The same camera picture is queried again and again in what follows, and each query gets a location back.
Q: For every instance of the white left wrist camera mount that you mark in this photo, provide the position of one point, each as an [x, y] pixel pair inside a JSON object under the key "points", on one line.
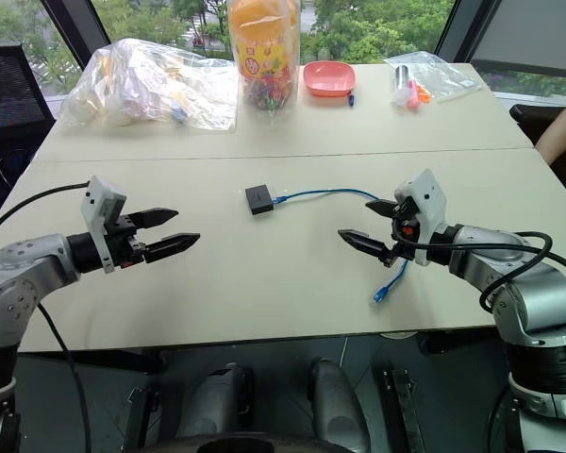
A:
{"points": [[99, 200]]}

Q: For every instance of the black flat metal bar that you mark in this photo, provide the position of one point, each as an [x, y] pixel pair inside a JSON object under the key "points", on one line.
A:
{"points": [[408, 410]]}

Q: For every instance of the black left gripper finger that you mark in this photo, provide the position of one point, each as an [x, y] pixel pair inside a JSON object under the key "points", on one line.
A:
{"points": [[155, 217], [174, 244]]}

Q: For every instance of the small clear zip bag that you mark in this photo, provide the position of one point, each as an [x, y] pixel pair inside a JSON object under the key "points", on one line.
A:
{"points": [[441, 73]]}

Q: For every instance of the small black adapter box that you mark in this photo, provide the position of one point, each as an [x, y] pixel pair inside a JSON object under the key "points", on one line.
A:
{"points": [[259, 200]]}

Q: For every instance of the small orange plastic piece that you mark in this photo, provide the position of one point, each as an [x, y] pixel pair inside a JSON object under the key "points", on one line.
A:
{"points": [[424, 94]]}

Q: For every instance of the person's bare forearm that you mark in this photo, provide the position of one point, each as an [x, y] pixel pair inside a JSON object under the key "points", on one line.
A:
{"points": [[563, 129]]}

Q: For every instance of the dark rounded grey shape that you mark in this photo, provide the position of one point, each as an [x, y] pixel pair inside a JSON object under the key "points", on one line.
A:
{"points": [[339, 406]]}

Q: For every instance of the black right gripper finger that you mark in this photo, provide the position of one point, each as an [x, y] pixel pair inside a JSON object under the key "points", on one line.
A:
{"points": [[365, 241], [383, 208]]}

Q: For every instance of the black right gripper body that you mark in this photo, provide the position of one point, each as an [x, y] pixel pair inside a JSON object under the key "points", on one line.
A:
{"points": [[403, 226]]}

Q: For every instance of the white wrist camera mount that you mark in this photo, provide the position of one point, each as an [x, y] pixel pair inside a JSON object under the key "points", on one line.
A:
{"points": [[429, 198], [99, 200]]}

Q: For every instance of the black mesh office chair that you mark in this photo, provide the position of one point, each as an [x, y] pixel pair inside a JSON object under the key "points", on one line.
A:
{"points": [[9, 94]]}

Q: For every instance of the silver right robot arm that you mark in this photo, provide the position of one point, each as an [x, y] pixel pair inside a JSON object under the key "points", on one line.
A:
{"points": [[523, 278]]}

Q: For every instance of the black and silver cylinder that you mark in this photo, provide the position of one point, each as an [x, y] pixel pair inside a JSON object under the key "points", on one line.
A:
{"points": [[401, 76]]}

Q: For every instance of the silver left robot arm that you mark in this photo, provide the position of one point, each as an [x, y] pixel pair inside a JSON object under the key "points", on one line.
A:
{"points": [[26, 276]]}

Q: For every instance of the large clear plastic bag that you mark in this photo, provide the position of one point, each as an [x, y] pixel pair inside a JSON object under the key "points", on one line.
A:
{"points": [[146, 89]]}

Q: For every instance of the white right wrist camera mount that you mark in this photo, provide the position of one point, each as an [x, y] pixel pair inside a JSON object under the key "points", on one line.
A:
{"points": [[429, 198]]}

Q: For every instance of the small blue pen cap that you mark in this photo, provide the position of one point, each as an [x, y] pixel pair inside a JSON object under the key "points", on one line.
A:
{"points": [[351, 99]]}

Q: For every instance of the pink plastic bowl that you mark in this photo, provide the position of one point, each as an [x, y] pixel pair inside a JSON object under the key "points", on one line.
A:
{"points": [[329, 78]]}

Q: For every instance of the black padded chair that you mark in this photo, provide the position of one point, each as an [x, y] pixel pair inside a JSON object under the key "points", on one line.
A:
{"points": [[528, 122]]}

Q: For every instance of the orange bag of items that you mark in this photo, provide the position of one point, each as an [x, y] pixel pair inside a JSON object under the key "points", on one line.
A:
{"points": [[265, 52]]}

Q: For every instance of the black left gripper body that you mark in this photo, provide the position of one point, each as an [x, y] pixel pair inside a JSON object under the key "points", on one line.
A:
{"points": [[122, 240]]}

